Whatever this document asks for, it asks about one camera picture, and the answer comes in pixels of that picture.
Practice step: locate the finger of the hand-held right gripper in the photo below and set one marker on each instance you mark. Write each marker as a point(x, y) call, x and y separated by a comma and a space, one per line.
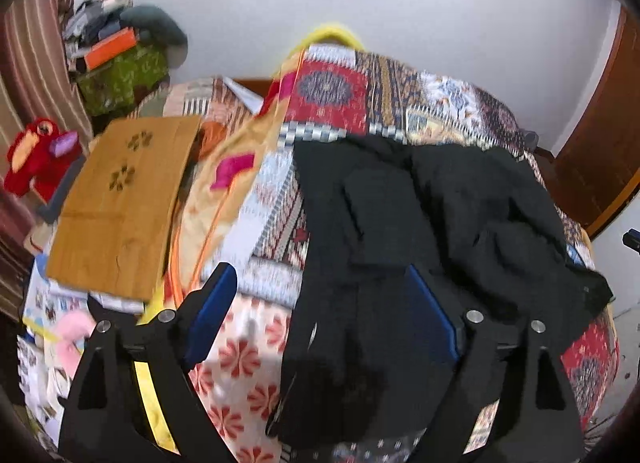
point(632, 240)

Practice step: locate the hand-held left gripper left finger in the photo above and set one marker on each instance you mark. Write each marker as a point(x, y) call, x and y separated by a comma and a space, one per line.
point(210, 315)

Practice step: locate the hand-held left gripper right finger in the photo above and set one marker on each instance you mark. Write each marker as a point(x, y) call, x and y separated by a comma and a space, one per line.
point(432, 313)

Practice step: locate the black zip hoodie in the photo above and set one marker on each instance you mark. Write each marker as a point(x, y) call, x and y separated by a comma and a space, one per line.
point(380, 243)

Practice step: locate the pile of clothes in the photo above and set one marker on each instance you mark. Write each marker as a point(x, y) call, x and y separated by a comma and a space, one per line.
point(95, 13)

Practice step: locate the wooden door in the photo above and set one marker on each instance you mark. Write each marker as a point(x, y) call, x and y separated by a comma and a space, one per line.
point(610, 143)

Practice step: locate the wooden lap desk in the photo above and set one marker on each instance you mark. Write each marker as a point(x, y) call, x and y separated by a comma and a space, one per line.
point(115, 223)

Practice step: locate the white printed sheet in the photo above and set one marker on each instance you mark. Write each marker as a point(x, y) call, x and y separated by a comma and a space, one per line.
point(42, 313)

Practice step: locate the red plush toy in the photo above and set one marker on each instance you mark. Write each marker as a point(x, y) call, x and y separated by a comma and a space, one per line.
point(35, 158)

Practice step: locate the patchwork bedspread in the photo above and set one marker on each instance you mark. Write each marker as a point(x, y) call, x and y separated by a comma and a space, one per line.
point(330, 93)

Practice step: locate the green patterned cloth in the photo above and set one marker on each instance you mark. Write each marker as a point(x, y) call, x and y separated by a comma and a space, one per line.
point(125, 80)

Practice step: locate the orange box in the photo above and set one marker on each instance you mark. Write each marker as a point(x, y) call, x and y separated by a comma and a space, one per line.
point(110, 50)

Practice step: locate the grey cushion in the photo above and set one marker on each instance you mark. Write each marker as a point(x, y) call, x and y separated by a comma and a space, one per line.
point(160, 28)

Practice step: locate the yellow hoop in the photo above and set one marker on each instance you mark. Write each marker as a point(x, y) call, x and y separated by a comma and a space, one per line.
point(330, 30)

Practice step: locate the red striped curtain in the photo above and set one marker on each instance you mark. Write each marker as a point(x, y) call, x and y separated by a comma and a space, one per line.
point(35, 58)

